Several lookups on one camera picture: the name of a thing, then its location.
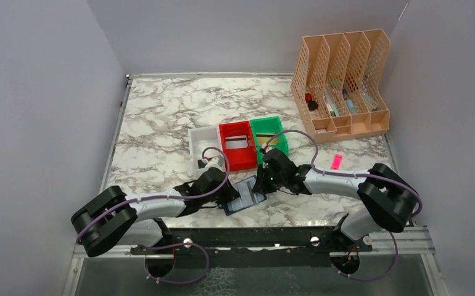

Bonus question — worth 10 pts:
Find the white card with black stripe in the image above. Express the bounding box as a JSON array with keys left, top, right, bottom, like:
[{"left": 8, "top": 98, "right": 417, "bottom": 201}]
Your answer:
[{"left": 225, "top": 135, "right": 249, "bottom": 149}]

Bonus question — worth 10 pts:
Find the navy blue card holder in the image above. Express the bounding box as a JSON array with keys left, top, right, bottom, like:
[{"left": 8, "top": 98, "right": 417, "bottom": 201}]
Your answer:
[{"left": 223, "top": 176, "right": 267, "bottom": 216}]

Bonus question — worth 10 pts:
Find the green plastic bin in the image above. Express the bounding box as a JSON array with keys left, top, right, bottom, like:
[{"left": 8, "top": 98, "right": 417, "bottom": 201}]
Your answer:
[{"left": 249, "top": 116, "right": 289, "bottom": 163}]

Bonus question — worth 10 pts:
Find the gold card in green bin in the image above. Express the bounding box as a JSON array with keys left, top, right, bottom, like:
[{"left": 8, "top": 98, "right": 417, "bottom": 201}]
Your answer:
[{"left": 255, "top": 133, "right": 278, "bottom": 146}]

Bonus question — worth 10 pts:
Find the peach file organizer rack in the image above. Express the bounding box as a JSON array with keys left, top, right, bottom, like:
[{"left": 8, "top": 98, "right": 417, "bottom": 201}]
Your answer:
[{"left": 291, "top": 29, "right": 390, "bottom": 143}]

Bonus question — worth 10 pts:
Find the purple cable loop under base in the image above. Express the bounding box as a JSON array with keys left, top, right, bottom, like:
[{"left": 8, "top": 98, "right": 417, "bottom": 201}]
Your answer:
[{"left": 144, "top": 243, "right": 210, "bottom": 285}]

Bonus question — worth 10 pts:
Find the pink highlighter pen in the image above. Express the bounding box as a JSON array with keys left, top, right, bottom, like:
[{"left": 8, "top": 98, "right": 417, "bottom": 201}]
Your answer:
[{"left": 331, "top": 154, "right": 342, "bottom": 170}]

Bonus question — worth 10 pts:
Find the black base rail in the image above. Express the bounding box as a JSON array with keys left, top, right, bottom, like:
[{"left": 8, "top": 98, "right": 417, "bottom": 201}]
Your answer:
[{"left": 78, "top": 218, "right": 434, "bottom": 271}]

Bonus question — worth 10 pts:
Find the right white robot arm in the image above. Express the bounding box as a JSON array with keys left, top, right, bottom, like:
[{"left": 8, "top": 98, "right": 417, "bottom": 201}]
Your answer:
[{"left": 253, "top": 149, "right": 421, "bottom": 251}]

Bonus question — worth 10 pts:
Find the white plastic bin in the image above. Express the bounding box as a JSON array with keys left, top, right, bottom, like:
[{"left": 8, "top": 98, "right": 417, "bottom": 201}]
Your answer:
[{"left": 188, "top": 125, "right": 222, "bottom": 177}]

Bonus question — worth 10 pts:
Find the red plastic bin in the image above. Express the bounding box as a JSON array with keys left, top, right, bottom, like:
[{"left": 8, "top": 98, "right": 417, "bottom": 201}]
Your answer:
[{"left": 218, "top": 121, "right": 258, "bottom": 171}]

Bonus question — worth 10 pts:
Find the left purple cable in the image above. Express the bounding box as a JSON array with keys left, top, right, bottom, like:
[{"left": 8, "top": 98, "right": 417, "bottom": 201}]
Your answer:
[{"left": 76, "top": 147, "right": 231, "bottom": 246}]

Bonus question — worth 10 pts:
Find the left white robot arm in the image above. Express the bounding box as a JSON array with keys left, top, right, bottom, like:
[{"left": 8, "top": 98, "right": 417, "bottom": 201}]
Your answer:
[{"left": 70, "top": 167, "right": 241, "bottom": 257}]

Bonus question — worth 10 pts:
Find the red black stamp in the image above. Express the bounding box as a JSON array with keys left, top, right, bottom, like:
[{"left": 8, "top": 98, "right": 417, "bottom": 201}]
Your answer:
[{"left": 304, "top": 92, "right": 319, "bottom": 112}]

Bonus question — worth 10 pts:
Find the clear pen pack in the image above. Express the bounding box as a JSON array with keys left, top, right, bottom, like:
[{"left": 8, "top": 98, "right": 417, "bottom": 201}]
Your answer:
[{"left": 324, "top": 88, "right": 339, "bottom": 117}]

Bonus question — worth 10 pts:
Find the grey stapler in rack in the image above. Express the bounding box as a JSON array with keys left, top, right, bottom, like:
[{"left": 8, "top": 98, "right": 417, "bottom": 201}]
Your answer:
[{"left": 360, "top": 89, "right": 380, "bottom": 111}]

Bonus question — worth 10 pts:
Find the black card in white bin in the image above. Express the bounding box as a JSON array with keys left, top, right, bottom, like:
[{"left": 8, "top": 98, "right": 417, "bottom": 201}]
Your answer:
[{"left": 197, "top": 160, "right": 208, "bottom": 169}]

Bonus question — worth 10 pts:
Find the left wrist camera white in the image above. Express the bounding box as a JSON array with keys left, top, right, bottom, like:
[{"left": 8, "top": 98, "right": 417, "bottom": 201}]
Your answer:
[{"left": 201, "top": 156, "right": 225, "bottom": 170}]

